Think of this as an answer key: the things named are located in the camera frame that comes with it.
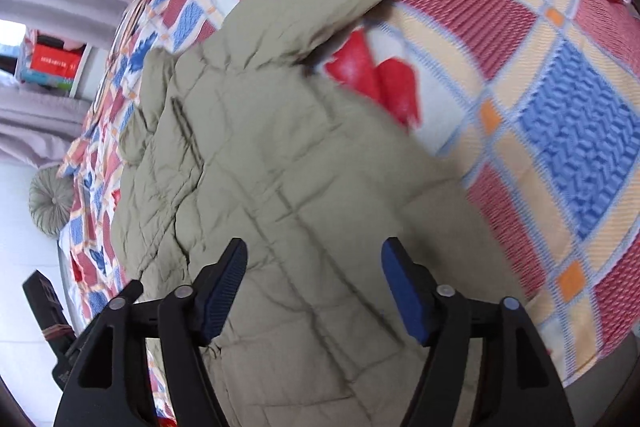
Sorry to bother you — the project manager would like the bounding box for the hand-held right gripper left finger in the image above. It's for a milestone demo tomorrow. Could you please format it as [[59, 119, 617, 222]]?
[[52, 237, 249, 427]]

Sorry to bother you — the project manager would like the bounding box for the red box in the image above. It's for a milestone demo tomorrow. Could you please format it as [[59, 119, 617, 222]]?
[[30, 44, 81, 76]]

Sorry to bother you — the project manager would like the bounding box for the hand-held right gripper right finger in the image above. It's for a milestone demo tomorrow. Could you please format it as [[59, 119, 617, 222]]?
[[381, 237, 577, 427]]

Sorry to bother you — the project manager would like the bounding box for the white shelf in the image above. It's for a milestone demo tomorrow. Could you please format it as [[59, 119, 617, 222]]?
[[15, 27, 94, 100]]

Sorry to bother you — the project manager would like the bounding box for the round grey-green cushion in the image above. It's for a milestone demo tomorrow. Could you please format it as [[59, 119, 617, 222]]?
[[28, 167, 76, 238]]

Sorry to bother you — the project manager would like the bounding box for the beige quilted duvet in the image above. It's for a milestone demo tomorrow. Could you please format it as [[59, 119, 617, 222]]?
[[110, 0, 553, 427]]

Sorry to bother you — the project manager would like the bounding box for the patchwork printed bedspread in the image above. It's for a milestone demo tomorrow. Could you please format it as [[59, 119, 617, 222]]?
[[57, 0, 640, 427]]

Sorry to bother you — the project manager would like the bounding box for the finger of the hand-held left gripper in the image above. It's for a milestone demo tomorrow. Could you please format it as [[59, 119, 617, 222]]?
[[121, 279, 145, 304]]

